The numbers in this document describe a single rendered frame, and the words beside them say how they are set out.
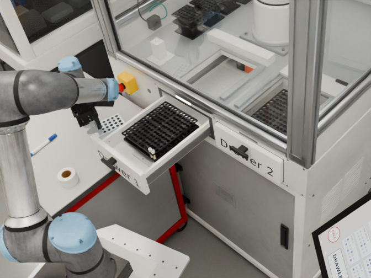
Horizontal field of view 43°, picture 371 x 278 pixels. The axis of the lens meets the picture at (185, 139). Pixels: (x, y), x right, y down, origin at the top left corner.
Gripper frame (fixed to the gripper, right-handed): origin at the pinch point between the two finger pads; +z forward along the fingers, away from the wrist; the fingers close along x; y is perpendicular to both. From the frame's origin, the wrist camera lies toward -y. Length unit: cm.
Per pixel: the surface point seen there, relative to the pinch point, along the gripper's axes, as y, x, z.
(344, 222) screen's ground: -35, 96, -23
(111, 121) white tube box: -6.0, -3.9, 1.6
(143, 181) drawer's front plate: -1.7, 41.1, -7.7
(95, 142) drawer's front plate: 5.2, 17.1, -10.9
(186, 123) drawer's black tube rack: -26.4, 26.5, -8.6
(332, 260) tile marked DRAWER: -28, 101, -18
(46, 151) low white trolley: 22.4, -8.6, 5.4
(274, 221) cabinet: -42, 58, 29
